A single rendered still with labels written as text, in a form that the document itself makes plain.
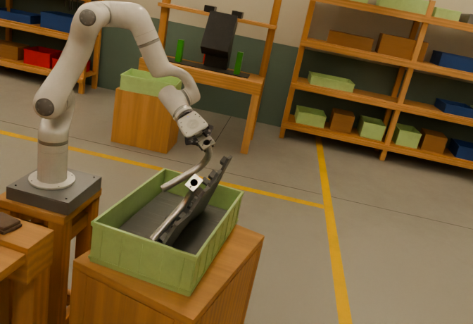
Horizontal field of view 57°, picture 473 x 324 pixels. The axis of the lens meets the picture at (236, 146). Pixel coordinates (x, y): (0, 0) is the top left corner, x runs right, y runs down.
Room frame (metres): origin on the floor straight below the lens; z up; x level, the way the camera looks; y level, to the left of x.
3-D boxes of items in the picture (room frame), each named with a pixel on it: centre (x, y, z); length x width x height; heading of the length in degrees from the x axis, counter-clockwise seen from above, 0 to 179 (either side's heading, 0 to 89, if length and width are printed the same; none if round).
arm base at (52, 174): (1.69, 0.77, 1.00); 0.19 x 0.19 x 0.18
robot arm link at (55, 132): (1.72, 0.77, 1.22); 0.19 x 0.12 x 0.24; 6
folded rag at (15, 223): (1.30, 0.76, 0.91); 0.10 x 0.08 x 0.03; 69
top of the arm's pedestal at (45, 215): (1.69, 0.76, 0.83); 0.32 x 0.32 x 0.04; 83
